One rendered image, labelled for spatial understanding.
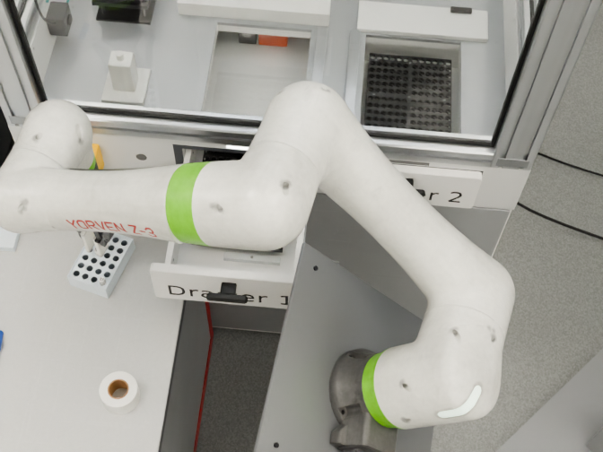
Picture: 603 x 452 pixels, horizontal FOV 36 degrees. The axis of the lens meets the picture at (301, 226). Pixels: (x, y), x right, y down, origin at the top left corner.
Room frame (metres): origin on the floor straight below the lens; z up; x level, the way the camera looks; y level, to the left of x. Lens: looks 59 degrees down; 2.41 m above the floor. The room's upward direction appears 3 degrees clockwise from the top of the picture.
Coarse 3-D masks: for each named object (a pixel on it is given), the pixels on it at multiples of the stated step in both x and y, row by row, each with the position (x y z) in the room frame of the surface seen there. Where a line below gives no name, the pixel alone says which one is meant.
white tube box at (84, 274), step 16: (112, 240) 0.90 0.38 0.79; (128, 240) 0.90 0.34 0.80; (80, 256) 0.86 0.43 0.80; (96, 256) 0.86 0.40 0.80; (112, 256) 0.87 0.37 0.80; (128, 256) 0.88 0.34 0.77; (80, 272) 0.83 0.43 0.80; (96, 272) 0.83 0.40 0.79; (112, 272) 0.83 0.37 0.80; (80, 288) 0.81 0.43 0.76; (96, 288) 0.80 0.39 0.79; (112, 288) 0.81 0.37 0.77
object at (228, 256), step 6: (228, 252) 0.86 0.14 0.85; (228, 258) 0.85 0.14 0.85; (234, 258) 0.85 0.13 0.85; (240, 258) 0.85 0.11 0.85; (246, 258) 0.85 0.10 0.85; (252, 258) 0.85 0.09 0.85; (258, 258) 0.85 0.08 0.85; (264, 258) 0.85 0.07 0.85; (270, 258) 0.85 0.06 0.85; (276, 258) 0.85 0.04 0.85; (264, 264) 0.84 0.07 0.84; (270, 264) 0.84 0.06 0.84; (276, 264) 0.84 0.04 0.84
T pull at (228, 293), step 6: (222, 282) 0.76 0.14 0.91; (228, 282) 0.76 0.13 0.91; (222, 288) 0.75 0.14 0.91; (228, 288) 0.75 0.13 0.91; (234, 288) 0.75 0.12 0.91; (210, 294) 0.74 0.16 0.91; (216, 294) 0.74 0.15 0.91; (222, 294) 0.74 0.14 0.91; (228, 294) 0.74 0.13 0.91; (234, 294) 0.74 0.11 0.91; (216, 300) 0.73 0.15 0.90; (222, 300) 0.73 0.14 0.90; (228, 300) 0.73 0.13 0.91; (234, 300) 0.73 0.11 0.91; (240, 300) 0.73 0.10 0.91; (246, 300) 0.73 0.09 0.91
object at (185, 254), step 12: (192, 156) 1.06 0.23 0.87; (300, 240) 0.87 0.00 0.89; (168, 252) 0.83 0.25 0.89; (180, 252) 0.86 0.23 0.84; (192, 252) 0.86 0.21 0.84; (204, 252) 0.86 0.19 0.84; (216, 252) 0.86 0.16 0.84; (240, 252) 0.87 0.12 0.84; (252, 252) 0.87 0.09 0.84; (264, 252) 0.87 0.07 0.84; (276, 252) 0.87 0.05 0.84; (288, 252) 0.87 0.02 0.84; (180, 264) 0.84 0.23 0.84; (192, 264) 0.84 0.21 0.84; (204, 264) 0.84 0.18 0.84; (216, 264) 0.84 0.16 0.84; (228, 264) 0.84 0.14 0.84; (240, 264) 0.84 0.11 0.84; (252, 264) 0.84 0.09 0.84; (288, 264) 0.85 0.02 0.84
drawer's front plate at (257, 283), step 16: (160, 272) 0.77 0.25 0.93; (176, 272) 0.77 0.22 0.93; (192, 272) 0.77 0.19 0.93; (208, 272) 0.77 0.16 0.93; (224, 272) 0.77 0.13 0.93; (240, 272) 0.78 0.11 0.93; (256, 272) 0.78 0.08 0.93; (160, 288) 0.77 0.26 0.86; (176, 288) 0.77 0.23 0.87; (192, 288) 0.77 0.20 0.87; (208, 288) 0.77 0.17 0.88; (240, 288) 0.76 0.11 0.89; (256, 288) 0.76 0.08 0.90; (272, 288) 0.76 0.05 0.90; (288, 288) 0.76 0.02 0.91; (240, 304) 0.76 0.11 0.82; (256, 304) 0.76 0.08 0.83; (272, 304) 0.76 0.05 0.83
